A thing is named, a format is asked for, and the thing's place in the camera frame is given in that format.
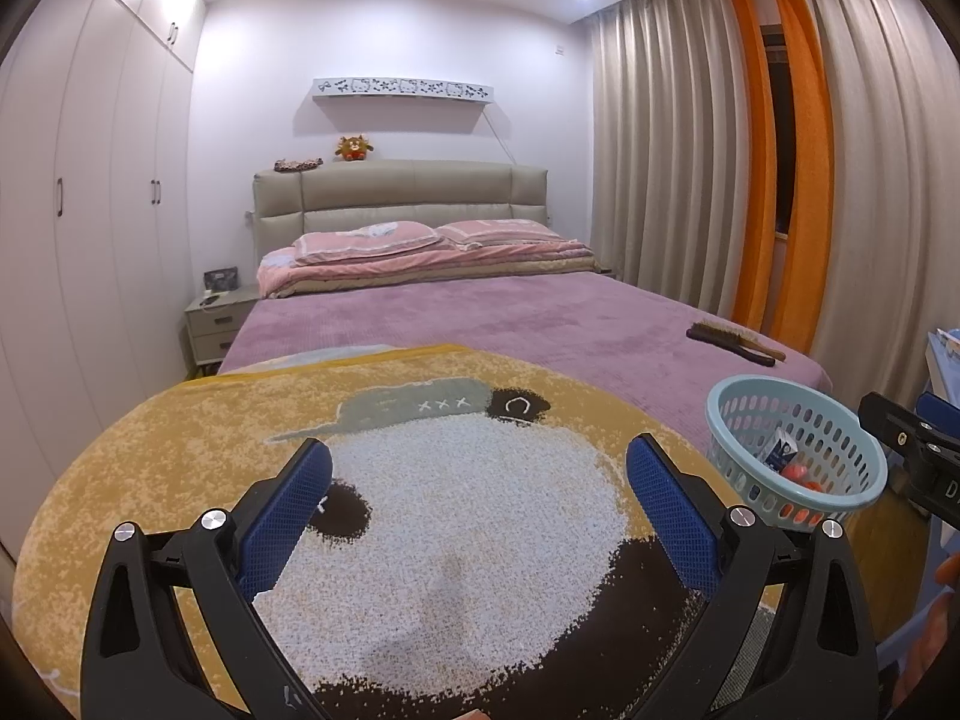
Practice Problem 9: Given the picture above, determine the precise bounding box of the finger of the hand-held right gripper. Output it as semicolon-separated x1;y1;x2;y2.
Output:
857;390;916;458

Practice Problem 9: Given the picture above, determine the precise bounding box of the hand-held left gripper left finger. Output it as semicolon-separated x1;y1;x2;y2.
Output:
79;436;335;720

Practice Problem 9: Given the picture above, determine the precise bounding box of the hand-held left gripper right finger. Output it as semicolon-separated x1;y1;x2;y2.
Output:
626;433;880;720

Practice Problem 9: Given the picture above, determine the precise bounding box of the light blue plastic basket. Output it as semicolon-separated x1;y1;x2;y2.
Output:
705;375;890;535

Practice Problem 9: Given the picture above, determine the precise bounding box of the blue milk carton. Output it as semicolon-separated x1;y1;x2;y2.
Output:
763;426;802;475

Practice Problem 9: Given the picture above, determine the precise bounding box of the blue and white box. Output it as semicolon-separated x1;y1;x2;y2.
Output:
919;326;960;421

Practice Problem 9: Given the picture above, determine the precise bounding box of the wooden hair brush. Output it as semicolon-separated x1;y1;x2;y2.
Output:
703;321;787;361

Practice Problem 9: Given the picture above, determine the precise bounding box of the person's leg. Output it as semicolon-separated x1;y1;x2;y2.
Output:
911;592;960;707

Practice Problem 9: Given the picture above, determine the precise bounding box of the yellow bear printed mat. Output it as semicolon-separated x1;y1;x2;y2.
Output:
11;343;826;720

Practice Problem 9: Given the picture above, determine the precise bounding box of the dark hair brush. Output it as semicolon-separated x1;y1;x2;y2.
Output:
688;322;777;367

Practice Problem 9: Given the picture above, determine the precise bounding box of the grey nightstand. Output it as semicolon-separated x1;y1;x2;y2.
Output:
185;291;260;373

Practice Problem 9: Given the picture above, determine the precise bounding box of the orange curtain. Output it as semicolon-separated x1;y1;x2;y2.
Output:
766;0;836;355
720;0;782;331

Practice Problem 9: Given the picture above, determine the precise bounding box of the purple bedspread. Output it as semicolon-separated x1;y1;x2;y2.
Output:
217;272;833;466

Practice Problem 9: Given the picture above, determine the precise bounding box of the grey curtain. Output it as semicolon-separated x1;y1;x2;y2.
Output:
806;0;960;407
585;0;748;317

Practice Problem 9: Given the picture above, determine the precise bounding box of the pink folded quilt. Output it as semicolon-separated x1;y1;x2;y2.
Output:
257;236;602;299

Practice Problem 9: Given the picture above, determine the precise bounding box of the pink pillow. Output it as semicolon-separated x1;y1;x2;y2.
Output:
291;221;445;266
433;217;565;251

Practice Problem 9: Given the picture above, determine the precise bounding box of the dark window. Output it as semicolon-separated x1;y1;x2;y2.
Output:
761;26;794;235

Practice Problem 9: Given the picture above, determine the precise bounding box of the beige upholstered headboard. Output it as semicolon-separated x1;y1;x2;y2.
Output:
252;159;552;287

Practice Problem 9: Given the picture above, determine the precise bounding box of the white wardrobe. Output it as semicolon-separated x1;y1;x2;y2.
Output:
0;0;208;545

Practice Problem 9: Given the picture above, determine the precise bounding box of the thin white cable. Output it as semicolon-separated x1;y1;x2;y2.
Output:
482;106;516;163

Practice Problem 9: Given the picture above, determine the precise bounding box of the white decorated wall shelf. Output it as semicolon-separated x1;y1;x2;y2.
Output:
311;77;497;103

